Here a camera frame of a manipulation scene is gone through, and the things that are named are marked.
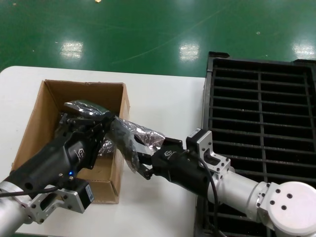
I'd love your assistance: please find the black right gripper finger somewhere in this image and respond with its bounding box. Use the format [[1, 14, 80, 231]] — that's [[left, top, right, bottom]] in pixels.
[[134, 134, 185, 156], [136, 154, 156, 181]]

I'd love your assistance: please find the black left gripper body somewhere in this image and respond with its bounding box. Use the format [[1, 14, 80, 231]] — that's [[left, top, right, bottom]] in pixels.
[[9, 130, 100, 198]]

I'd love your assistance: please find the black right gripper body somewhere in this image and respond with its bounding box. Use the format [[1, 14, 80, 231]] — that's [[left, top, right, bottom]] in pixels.
[[151, 147, 216, 198]]

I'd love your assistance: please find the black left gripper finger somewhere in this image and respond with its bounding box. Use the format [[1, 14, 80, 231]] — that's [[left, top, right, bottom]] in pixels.
[[89, 122, 113, 171], [60, 112, 115, 135]]

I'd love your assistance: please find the grey translucent antistatic bag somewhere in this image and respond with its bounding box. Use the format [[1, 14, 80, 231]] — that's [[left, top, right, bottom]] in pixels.
[[63, 98, 165, 175]]

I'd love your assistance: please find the brown cardboard box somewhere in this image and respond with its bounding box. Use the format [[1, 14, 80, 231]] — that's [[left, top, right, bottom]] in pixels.
[[11, 79, 131, 205]]

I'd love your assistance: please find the black slotted plastic container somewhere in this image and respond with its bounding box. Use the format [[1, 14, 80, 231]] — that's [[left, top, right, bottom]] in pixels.
[[194, 51, 316, 237]]

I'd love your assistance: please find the crumpled silver antistatic bag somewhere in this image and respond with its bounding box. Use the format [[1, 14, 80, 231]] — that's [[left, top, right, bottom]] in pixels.
[[98, 139, 116, 158]]

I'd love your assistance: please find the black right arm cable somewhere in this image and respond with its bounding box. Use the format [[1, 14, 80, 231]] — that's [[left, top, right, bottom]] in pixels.
[[184, 149, 222, 237]]

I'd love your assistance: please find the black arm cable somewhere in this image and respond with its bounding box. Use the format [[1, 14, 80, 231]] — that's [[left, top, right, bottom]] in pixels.
[[0, 186, 59, 198], [184, 149, 222, 237]]

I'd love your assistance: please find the left wrist camera silver bracket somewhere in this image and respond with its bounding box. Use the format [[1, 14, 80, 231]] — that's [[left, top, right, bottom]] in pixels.
[[26, 177, 95, 224]]

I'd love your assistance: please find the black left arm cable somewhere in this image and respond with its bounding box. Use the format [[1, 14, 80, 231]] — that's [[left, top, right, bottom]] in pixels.
[[0, 186, 59, 198]]

